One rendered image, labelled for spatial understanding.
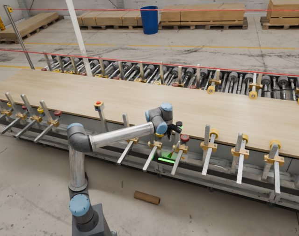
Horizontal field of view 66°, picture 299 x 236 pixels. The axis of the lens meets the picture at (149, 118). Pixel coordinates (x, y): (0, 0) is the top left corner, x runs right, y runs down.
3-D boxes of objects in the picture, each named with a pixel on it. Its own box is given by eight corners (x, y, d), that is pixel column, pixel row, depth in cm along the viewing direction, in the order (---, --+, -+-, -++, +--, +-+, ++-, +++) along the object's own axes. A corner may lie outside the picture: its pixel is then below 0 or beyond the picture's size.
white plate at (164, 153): (187, 163, 215) (187, 156, 209) (161, 157, 224) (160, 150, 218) (187, 162, 215) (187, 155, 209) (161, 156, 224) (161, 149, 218)
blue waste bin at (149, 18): (157, 35, 695) (156, 9, 650) (139, 35, 710) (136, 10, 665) (162, 28, 738) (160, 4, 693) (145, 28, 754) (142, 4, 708)
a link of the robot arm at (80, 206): (76, 226, 177) (69, 215, 166) (73, 208, 189) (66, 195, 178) (95, 218, 180) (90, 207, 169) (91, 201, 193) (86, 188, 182)
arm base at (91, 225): (99, 228, 184) (97, 222, 178) (76, 235, 182) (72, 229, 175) (98, 207, 199) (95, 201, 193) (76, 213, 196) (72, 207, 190)
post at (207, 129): (205, 166, 210) (209, 127, 180) (201, 165, 211) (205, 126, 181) (206, 163, 213) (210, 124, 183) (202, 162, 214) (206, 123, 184)
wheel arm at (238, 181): (240, 186, 165) (241, 183, 163) (235, 185, 166) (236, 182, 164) (245, 139, 200) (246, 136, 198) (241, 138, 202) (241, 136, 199)
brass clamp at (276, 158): (282, 166, 176) (284, 162, 173) (263, 162, 181) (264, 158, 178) (282, 160, 181) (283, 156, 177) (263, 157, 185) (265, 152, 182)
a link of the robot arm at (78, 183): (70, 207, 187) (65, 135, 147) (68, 190, 200) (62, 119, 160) (89, 202, 193) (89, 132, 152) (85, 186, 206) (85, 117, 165)
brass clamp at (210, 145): (215, 152, 193) (216, 148, 190) (200, 149, 198) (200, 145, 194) (216, 147, 197) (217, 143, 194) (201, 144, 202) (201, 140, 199)
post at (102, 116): (110, 144, 244) (100, 111, 216) (106, 143, 245) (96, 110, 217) (112, 141, 247) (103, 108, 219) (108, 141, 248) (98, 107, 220)
